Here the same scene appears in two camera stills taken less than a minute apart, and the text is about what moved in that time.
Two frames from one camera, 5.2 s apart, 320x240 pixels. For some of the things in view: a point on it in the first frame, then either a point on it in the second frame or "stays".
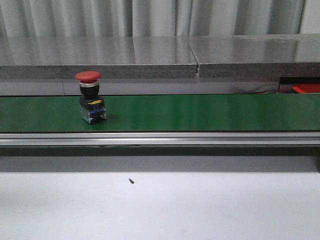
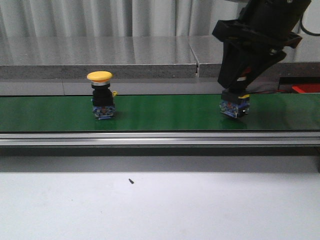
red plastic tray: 307,88 stays
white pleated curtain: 20,18 stays
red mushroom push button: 91,104 → 233,104
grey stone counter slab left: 34,57 stays
